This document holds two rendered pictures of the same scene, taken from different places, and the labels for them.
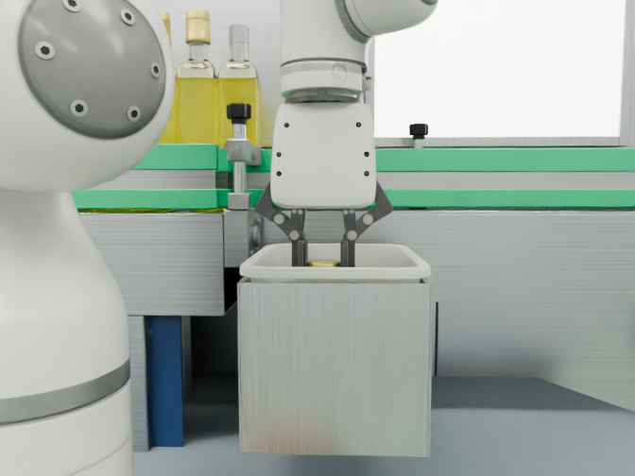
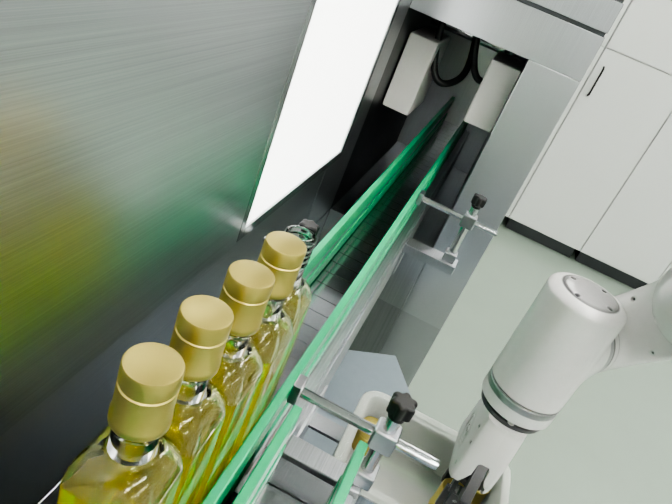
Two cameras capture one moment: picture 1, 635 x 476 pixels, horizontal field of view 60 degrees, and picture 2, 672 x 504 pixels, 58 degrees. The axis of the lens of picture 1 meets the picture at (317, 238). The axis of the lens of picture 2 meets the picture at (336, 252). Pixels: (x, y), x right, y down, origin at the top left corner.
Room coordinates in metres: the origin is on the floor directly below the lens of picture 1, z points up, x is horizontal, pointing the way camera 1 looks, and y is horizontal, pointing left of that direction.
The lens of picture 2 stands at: (0.73, 0.57, 1.57)
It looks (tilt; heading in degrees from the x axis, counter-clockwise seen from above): 30 degrees down; 276
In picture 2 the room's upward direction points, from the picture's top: 22 degrees clockwise
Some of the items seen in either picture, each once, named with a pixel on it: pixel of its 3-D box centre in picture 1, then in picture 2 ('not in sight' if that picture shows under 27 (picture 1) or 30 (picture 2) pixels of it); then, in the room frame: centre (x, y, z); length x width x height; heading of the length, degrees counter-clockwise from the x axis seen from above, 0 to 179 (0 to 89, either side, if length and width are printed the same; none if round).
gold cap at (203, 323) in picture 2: not in sight; (199, 337); (0.82, 0.29, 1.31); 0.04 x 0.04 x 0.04
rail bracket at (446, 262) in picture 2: not in sight; (444, 239); (0.66, -0.55, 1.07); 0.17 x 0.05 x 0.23; 178
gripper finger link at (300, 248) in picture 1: (290, 246); (455, 501); (0.54, 0.03, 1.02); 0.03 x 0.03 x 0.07; 86
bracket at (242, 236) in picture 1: (245, 235); (316, 480); (0.70, 0.09, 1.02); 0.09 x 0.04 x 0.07; 178
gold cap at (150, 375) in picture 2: not in sight; (146, 391); (0.82, 0.34, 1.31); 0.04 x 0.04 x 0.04
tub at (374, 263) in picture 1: (334, 293); (413, 485); (0.58, -0.02, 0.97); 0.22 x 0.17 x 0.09; 178
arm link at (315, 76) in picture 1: (326, 85); (520, 393); (0.54, -0.01, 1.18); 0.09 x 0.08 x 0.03; 86
